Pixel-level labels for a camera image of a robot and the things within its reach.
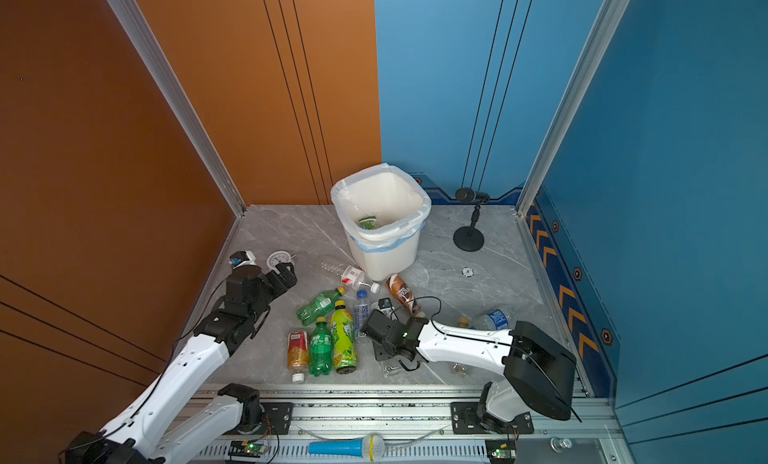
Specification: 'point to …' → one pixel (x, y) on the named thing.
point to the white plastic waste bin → (383, 211)
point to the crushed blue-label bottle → (495, 320)
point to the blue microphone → (371, 447)
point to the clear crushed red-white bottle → (351, 276)
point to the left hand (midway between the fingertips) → (282, 269)
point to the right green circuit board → (501, 451)
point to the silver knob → (558, 444)
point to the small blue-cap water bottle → (361, 312)
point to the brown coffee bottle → (401, 289)
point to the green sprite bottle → (320, 348)
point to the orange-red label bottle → (298, 354)
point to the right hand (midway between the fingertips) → (380, 347)
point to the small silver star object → (467, 271)
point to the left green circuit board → (247, 449)
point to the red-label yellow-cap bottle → (464, 322)
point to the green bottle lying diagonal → (319, 307)
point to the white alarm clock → (278, 257)
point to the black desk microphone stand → (469, 238)
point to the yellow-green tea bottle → (343, 339)
